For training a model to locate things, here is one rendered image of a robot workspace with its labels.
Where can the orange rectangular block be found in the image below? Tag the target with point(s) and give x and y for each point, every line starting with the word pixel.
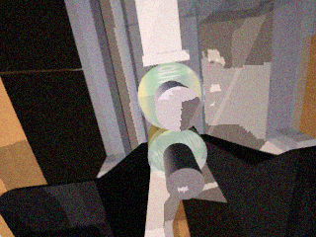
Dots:
pixel 308 115

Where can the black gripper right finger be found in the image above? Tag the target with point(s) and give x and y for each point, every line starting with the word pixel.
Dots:
pixel 265 191

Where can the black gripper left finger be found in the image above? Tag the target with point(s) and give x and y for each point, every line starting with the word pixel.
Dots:
pixel 115 203

